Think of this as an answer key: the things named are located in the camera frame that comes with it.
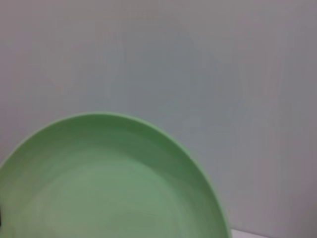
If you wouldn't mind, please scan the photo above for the green round plate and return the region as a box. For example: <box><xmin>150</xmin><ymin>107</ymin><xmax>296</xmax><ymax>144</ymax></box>
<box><xmin>0</xmin><ymin>111</ymin><xmax>233</xmax><ymax>238</ymax></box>

